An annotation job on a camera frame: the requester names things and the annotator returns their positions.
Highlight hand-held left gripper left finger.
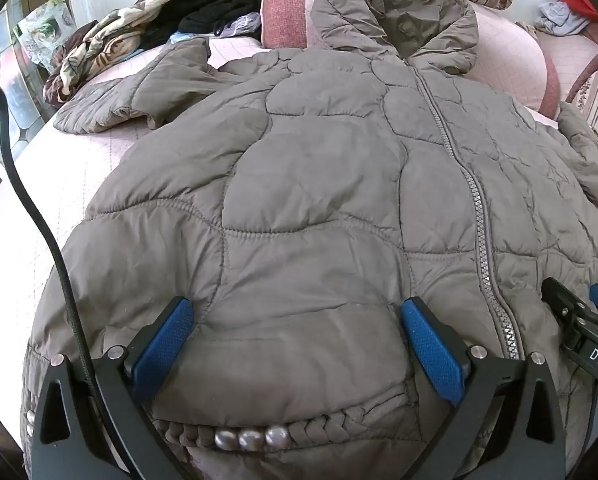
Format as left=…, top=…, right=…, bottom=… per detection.
left=30, top=296, right=200, bottom=480

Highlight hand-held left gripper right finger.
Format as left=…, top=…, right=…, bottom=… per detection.
left=400, top=296, right=567, bottom=480

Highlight grey-brown quilted hooded jacket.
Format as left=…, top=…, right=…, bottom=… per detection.
left=22, top=0, right=598, bottom=480

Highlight black clothes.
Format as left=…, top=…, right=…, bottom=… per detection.
left=140, top=0, right=272, bottom=51

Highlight pink pillow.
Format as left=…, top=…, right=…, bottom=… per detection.
left=260, top=0, right=561, bottom=117

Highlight light grey cloth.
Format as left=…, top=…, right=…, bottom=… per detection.
left=535, top=1, right=590, bottom=37

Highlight beige brown floral cloth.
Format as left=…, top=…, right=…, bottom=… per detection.
left=43, top=0, right=197, bottom=106

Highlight patterned glass door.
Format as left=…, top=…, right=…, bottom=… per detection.
left=0, top=0, right=75, bottom=133

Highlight blue grey cloth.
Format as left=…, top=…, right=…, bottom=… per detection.
left=169, top=12, right=262, bottom=46

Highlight black cable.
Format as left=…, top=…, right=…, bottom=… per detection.
left=0, top=84, right=102, bottom=386

